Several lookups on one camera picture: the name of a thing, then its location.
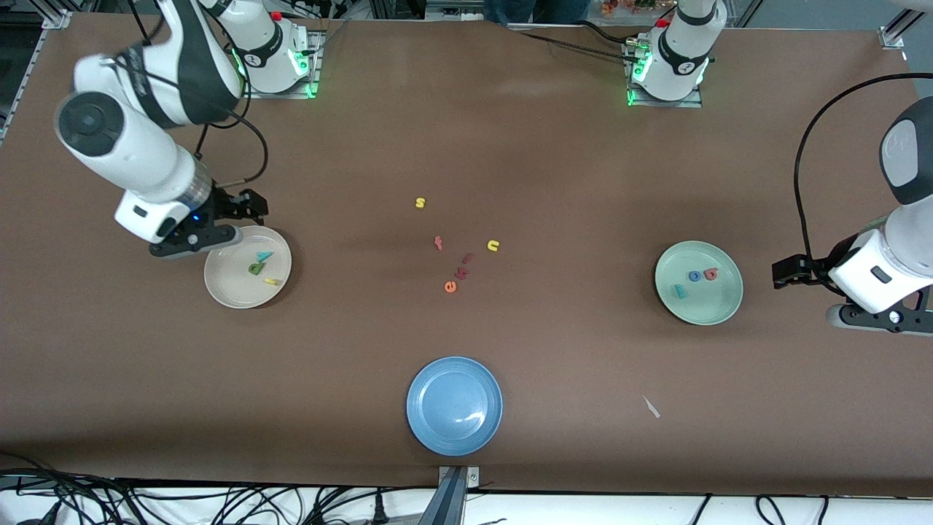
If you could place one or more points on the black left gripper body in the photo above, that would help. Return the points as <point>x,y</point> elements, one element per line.
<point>818,269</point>

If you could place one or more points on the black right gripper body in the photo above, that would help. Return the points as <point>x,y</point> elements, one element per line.
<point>223,205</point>

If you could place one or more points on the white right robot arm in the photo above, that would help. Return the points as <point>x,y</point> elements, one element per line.
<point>146,153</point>

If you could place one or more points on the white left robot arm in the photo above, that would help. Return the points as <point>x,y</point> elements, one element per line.
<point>875,273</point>

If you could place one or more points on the beige plate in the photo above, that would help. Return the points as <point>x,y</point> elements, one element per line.
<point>233,288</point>

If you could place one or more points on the green plate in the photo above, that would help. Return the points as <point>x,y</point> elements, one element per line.
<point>698,306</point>

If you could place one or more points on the white tape scrap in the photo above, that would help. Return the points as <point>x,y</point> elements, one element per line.
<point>651,407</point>

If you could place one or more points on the brown table cover sheet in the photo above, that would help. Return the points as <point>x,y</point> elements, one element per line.
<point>466,146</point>

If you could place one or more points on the blue plate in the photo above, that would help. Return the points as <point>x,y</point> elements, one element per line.
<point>454,406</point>

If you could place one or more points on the orange artificial flowers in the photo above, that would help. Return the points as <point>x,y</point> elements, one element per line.
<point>627,6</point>

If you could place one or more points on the person in blue jeans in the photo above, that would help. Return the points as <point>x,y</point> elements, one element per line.
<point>536,9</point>

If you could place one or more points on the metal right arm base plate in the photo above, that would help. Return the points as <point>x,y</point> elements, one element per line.
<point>318,65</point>

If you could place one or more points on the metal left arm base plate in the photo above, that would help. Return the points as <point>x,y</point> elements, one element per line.
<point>670,103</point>

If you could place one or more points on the aluminium frame rail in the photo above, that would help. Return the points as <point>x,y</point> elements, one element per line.
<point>25,76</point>

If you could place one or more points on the aluminium frame corner bracket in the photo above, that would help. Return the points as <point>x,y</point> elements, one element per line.
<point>893,36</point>

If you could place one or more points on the white rail strip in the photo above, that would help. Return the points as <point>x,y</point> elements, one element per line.
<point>554,27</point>

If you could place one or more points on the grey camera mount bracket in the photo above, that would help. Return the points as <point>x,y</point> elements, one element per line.
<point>452,496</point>

